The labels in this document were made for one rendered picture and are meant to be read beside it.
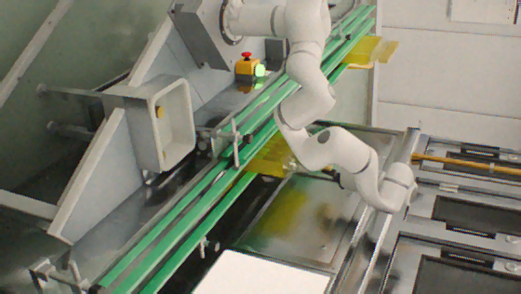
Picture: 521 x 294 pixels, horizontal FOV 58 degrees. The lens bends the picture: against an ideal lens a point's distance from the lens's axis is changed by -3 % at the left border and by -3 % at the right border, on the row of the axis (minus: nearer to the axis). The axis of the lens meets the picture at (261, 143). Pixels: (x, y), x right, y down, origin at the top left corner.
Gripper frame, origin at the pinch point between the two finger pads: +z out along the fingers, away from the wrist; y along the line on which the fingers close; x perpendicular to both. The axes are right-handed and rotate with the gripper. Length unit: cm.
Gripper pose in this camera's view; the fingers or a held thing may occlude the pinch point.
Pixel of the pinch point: (328, 166)
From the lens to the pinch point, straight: 153.6
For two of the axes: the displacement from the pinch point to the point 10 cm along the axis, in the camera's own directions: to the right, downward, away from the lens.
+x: -6.3, 4.1, -6.6
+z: -7.7, -2.7, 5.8
